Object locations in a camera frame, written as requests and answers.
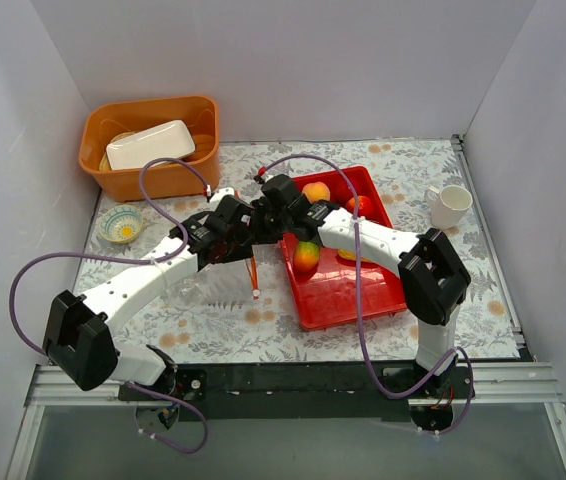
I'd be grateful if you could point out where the clear zip bag orange zipper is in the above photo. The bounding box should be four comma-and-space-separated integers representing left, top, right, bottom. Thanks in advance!
177, 249, 264, 306

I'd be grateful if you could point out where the red plastic tray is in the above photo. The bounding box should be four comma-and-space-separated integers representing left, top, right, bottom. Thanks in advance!
280, 166, 407, 330

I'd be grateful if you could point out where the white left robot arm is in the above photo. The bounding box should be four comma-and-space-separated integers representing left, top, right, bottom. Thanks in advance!
43, 194, 254, 400

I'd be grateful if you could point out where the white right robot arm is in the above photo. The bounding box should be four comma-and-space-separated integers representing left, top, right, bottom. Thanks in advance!
254, 171, 471, 399

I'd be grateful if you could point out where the peach fruit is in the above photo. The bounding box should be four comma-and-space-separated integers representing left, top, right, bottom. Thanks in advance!
302, 182, 331, 203

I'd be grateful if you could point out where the green orange mango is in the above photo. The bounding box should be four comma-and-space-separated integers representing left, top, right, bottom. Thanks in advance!
292, 241, 321, 274

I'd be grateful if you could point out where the orange red tomato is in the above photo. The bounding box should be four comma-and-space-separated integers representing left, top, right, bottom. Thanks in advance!
345, 195, 382, 223

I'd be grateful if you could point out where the patterned small bowl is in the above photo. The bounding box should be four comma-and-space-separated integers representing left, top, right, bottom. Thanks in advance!
98, 205, 144, 243

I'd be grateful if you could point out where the white rectangular dish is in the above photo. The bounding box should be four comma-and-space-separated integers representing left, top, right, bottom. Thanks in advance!
105, 120, 195, 170

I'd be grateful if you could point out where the yellow plate in tub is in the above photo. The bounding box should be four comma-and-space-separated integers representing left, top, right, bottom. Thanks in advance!
99, 131, 135, 172

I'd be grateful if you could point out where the white mug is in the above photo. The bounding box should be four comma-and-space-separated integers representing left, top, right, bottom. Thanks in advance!
424, 185, 473, 230

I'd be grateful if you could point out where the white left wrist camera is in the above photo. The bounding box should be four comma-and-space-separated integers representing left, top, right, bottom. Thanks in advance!
208, 187, 237, 203

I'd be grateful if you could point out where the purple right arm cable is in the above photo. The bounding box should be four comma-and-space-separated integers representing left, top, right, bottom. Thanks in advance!
255, 153, 476, 435

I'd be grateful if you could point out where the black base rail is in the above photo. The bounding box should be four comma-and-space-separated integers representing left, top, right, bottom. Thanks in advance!
148, 361, 472, 422

